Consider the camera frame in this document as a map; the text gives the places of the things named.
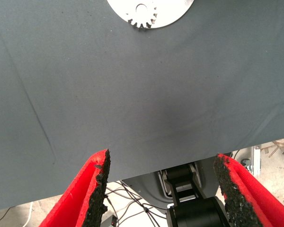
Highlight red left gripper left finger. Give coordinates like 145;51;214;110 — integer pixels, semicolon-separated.
39;148;111;227

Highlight small steel gear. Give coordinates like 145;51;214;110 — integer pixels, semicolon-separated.
127;3;158;30

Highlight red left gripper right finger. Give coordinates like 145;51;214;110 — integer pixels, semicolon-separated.
213;153;284;227

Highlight small black box red light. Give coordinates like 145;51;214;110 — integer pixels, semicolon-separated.
101;214;120;227

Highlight black floor cable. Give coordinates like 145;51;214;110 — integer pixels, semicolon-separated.
105;181;168;227
0;205;16;227

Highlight white floor cable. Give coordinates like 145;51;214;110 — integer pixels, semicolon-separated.
21;201;34;227

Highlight black jointed robot torso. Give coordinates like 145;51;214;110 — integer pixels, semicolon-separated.
162;163;230;227

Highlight light wooden stick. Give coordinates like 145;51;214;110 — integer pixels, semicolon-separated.
268;140;284;158

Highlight grey robot base cover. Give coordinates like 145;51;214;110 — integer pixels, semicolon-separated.
122;160;220;210

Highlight aluminium frame post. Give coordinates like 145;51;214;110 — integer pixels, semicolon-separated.
250;145;262;176

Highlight dark grey table cloth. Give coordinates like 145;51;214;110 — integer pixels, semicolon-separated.
0;0;284;212

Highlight round metal plate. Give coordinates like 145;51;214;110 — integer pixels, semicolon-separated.
106;0;195;29

